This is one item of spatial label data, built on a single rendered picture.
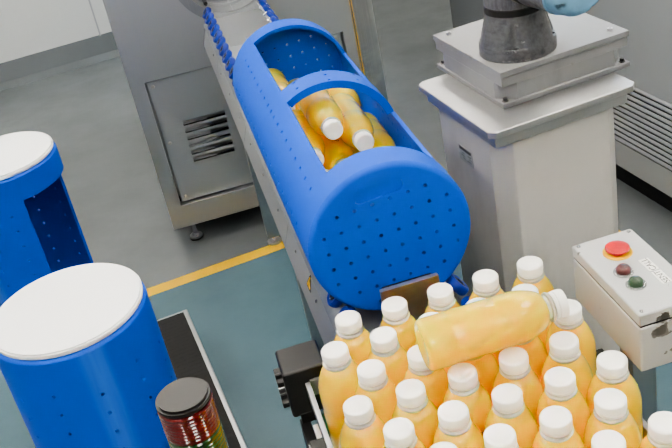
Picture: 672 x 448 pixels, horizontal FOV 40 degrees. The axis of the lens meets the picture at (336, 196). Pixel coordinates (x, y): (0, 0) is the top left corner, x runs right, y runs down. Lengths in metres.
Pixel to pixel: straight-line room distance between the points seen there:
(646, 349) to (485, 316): 0.26
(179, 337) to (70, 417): 1.45
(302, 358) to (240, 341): 1.80
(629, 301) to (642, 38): 2.13
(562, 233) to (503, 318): 0.72
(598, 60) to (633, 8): 1.51
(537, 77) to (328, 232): 0.56
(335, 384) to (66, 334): 0.54
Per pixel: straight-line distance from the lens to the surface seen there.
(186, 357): 3.04
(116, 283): 1.76
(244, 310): 3.44
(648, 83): 3.45
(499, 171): 1.82
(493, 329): 1.24
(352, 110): 1.92
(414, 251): 1.59
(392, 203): 1.53
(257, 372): 3.13
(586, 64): 1.90
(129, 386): 1.71
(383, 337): 1.34
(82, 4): 6.49
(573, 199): 1.92
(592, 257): 1.45
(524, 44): 1.82
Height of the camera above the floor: 1.91
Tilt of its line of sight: 28 degrees down
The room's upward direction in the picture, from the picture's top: 12 degrees counter-clockwise
